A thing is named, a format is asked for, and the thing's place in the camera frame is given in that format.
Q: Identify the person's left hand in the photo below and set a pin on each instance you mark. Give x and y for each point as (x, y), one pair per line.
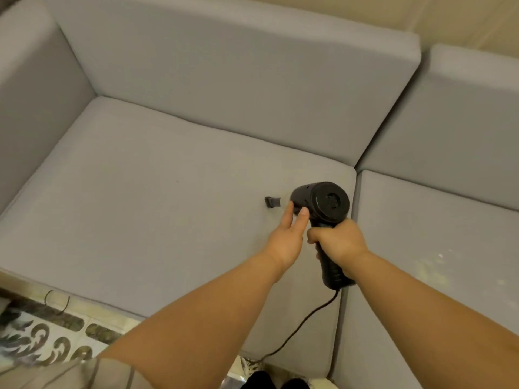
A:
(286, 247)

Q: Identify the person's right hand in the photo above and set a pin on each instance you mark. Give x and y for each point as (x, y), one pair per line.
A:
(342, 243)

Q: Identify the person's right fingers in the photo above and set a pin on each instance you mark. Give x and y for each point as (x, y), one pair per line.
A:
(318, 236)

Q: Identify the person's left fingers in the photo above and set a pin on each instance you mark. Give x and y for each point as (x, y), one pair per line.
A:
(301, 222)

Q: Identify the black handheld vacuum cleaner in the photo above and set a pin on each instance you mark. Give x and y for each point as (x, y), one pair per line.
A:
(324, 202)

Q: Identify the person's right forearm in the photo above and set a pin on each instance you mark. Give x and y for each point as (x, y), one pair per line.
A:
(425, 320)

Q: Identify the person's left forearm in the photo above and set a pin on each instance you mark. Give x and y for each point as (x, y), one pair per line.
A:
(211, 324)

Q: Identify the small black nozzle attachment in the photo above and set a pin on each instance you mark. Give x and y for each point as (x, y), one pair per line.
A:
(271, 201)

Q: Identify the wide grey sofa seat cushion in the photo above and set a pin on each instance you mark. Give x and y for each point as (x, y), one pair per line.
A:
(154, 206)

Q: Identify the black trousers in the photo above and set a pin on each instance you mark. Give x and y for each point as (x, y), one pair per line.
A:
(263, 381)

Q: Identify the wide grey sofa back cushion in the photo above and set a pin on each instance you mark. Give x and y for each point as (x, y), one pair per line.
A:
(243, 76)

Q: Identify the grey sofa armrest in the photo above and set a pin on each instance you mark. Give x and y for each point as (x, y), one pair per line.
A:
(36, 109)

